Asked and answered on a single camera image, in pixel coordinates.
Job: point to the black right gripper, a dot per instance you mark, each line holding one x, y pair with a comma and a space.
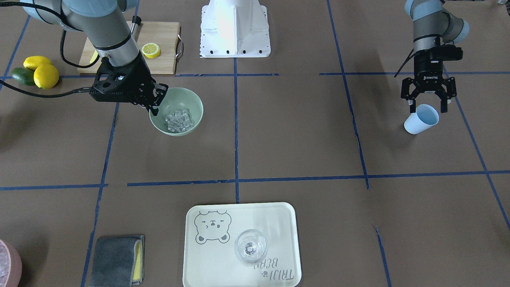
140, 77

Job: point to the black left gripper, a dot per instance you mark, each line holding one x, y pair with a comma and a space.
427, 65

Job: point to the light blue cup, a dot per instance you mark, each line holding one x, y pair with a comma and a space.
424, 118

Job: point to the green bowl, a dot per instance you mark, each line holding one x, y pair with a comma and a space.
178, 98

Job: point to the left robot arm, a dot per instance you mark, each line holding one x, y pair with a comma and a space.
436, 37

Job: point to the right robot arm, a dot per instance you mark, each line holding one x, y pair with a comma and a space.
101, 20

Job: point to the ice cubes in green bowl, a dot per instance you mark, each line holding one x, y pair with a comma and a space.
179, 121

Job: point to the pink bowl with ice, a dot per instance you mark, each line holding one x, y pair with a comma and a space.
11, 265

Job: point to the lemon half slice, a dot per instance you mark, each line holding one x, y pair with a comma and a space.
151, 50

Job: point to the wooden cutting board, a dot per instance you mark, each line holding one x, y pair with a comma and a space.
164, 34

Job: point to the yellow plastic knife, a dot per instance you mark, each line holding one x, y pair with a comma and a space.
94, 57

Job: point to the steel muddler black cap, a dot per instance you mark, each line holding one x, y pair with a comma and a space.
135, 24

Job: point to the yellow lemon front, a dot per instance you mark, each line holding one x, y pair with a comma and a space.
46, 76

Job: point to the yellow lemon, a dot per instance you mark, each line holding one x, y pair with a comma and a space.
46, 76
33, 62

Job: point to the yellow lemon back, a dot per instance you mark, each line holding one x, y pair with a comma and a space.
33, 62

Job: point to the green avocado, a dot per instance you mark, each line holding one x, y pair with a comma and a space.
23, 76

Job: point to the cream bear tray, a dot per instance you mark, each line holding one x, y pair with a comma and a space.
209, 255

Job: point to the grey yellow cloth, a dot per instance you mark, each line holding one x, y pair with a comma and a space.
118, 261

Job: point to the clear wine glass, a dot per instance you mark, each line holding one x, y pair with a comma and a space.
251, 247

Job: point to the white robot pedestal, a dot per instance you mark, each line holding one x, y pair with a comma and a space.
234, 29

